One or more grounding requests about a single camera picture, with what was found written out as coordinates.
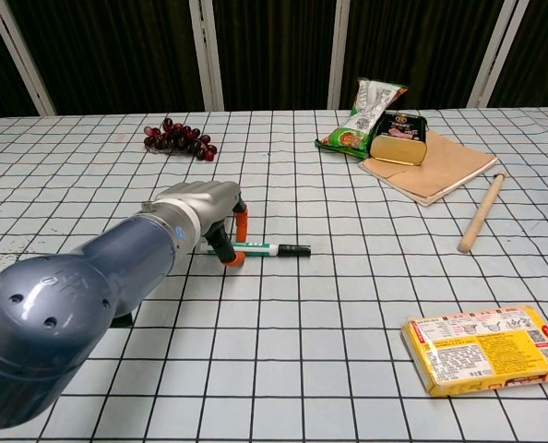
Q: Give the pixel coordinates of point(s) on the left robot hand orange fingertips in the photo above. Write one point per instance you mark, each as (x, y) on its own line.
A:
(205, 198)

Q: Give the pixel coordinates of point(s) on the white green marker pen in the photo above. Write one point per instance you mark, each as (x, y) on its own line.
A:
(260, 249)

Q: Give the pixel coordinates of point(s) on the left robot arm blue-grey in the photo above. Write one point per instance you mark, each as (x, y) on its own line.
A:
(71, 300)

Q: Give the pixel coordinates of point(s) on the dark red grape bunch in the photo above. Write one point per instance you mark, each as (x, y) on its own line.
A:
(179, 138)

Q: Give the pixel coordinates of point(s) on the white black checkered tablecloth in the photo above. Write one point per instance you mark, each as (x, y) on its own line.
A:
(278, 346)

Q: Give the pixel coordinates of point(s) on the green snack bag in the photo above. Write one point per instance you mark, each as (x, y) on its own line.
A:
(354, 127)

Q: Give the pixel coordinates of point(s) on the black gold luncheon meat can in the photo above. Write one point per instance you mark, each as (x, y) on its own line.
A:
(398, 145)

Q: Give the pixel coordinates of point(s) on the brown kraft notebook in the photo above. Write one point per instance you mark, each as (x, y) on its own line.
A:
(444, 171)

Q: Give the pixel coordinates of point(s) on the wooden rolling stick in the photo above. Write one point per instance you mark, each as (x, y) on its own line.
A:
(481, 212)

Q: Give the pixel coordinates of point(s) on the yellow food package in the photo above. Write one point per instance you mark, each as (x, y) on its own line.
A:
(486, 353)

